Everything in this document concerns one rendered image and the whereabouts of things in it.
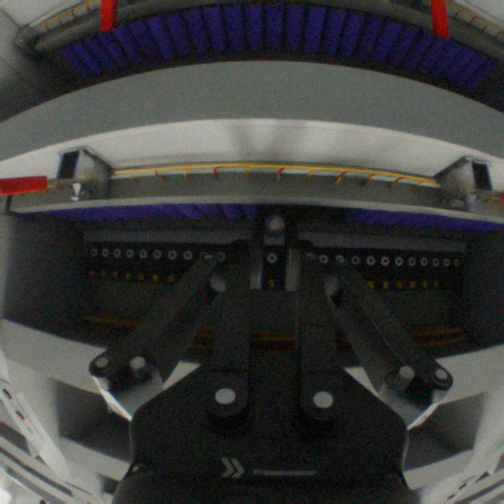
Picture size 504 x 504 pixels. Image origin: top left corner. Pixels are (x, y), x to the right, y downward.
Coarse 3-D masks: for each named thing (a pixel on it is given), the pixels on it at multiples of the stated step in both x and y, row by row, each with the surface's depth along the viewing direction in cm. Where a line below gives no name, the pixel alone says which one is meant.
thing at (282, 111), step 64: (256, 64) 12; (320, 64) 12; (0, 128) 14; (64, 128) 13; (128, 128) 12; (192, 128) 13; (256, 128) 13; (320, 128) 12; (384, 128) 11; (448, 128) 11
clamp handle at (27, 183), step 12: (0, 180) 8; (12, 180) 9; (24, 180) 10; (36, 180) 10; (48, 180) 12; (60, 180) 13; (72, 180) 14; (0, 192) 8; (12, 192) 9; (72, 192) 15
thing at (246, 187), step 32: (32, 192) 19; (64, 192) 19; (128, 192) 18; (160, 192) 18; (192, 192) 18; (224, 192) 18; (256, 192) 17; (288, 192) 17; (320, 192) 17; (352, 192) 17; (384, 192) 17; (416, 192) 17
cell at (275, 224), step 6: (270, 216) 22; (276, 216) 22; (264, 222) 22; (270, 222) 21; (276, 222) 21; (282, 222) 22; (264, 228) 22; (270, 228) 22; (276, 228) 21; (282, 228) 22; (270, 234) 22; (276, 234) 22
